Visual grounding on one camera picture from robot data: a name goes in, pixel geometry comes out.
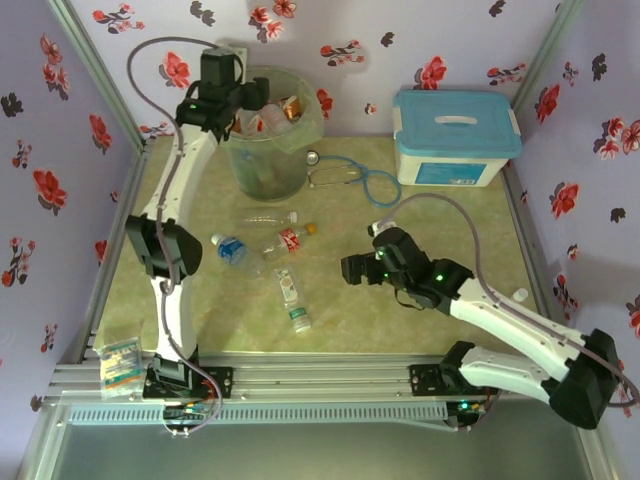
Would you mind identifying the green label clear bottle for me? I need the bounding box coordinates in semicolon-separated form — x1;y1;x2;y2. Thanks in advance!
273;267;312;335

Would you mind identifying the red label bottle orange cap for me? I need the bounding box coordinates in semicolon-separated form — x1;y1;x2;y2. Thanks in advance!
262;222;319;262

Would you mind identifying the unlabelled clear bottle white cap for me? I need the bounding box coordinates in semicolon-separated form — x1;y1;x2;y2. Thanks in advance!
241;209;300;227

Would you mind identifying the blue label bottle white cap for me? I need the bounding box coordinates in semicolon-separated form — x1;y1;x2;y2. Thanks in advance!
209;232;266;277

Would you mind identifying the green mesh waste bin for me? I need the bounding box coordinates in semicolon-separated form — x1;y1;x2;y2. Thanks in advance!
219;67;326;202

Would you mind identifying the blue stethoscope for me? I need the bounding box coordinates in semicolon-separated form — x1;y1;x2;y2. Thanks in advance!
305;149;403;209

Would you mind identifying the white box blue lid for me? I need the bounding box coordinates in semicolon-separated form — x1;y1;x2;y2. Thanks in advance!
391;89;525;189

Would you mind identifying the small circuit board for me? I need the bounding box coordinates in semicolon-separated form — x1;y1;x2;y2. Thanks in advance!
452;398;486;417
162;405;214;422

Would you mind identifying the clear packet of sachets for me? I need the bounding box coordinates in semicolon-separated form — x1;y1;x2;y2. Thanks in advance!
98;335;144;401

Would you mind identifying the grey right arm cable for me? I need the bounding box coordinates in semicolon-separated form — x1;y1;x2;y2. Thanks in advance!
377;193;640;434

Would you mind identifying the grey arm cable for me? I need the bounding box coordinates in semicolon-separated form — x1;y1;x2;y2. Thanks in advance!
377;193;640;434
126;35;229;440

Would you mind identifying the grey left arm cable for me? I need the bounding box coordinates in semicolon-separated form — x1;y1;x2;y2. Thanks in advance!
126;35;229;440

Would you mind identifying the aluminium frame rail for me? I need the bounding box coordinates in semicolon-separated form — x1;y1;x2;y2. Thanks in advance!
499;164;589;361
57;139;156;364
43;353;599;404

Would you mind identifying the aluminium frame post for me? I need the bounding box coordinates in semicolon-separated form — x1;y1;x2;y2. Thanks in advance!
509;0;586;116
45;0;154;151

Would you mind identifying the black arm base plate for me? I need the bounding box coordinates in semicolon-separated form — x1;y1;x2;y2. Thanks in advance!
142;366;235;401
408;363;501;399

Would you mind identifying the grey slotted cable duct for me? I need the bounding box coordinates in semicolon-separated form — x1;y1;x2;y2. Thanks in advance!
67;402;447;427

